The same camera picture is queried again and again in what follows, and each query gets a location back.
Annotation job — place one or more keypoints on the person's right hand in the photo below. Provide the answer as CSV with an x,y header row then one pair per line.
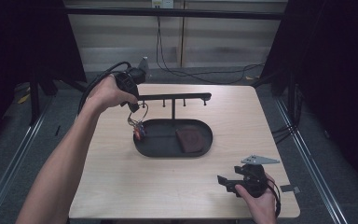
x,y
262,207

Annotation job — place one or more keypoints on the black key rack with tray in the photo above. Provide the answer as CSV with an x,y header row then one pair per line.
x,y
167,146

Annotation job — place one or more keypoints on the yellow tape piece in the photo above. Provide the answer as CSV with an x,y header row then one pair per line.
x,y
23,99

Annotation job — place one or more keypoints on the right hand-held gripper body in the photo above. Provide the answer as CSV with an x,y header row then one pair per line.
x,y
254,183

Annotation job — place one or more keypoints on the black horizontal frame bar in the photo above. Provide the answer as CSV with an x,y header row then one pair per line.
x,y
174,13

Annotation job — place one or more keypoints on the white wall socket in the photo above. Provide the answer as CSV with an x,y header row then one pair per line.
x,y
162,3

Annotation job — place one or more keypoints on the metal floor rail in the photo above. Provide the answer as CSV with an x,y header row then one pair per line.
x,y
310,161
9,168

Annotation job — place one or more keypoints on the person's left hand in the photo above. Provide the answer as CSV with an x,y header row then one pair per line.
x,y
108,93

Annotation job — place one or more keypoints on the bunch of keys with coloured tags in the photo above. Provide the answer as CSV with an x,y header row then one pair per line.
x,y
138,127

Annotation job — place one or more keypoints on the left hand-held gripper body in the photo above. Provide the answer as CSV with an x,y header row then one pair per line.
x,y
130,81

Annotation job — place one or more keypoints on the black metal stand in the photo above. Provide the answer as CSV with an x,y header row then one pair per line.
x,y
34,99

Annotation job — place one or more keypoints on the black curtain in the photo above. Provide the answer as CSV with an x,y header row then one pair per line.
x,y
21,40
335,62

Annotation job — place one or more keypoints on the grey tape strip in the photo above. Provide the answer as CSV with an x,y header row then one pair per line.
x,y
290,188

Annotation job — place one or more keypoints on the brown leather wallet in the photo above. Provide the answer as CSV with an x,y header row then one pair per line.
x,y
192,140

